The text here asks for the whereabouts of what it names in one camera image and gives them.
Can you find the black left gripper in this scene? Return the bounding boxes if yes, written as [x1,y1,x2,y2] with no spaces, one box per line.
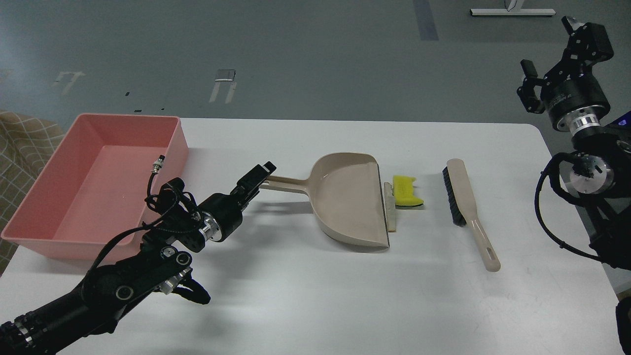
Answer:
[199,161,277,242]

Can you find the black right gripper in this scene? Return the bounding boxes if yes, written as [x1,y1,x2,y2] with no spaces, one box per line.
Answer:
[517,16,614,131]

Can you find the beige plastic dustpan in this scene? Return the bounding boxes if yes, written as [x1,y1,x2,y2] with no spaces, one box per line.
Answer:
[261,152,390,248]

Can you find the white bread slice piece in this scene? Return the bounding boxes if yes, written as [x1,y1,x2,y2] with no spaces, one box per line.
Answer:
[384,182,397,232]

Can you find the yellow sponge piece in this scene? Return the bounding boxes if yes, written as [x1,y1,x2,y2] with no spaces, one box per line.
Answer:
[392,175,424,207]

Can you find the beige hand brush black bristles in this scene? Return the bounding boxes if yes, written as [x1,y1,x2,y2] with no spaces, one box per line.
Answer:
[442,159,502,272]

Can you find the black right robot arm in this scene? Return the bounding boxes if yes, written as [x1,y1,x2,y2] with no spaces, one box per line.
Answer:
[516,16,630,271]

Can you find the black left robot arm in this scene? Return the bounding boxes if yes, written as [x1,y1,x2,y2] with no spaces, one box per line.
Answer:
[1,156,276,355]

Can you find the pink plastic bin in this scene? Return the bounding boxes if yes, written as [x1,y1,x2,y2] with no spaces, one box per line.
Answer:
[1,114,188,261]

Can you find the white desk base bar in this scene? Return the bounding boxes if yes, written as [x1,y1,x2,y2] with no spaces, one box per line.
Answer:
[469,8,557,17]

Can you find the beige checkered cloth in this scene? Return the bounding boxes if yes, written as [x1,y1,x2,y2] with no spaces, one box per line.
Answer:
[0,110,67,274]

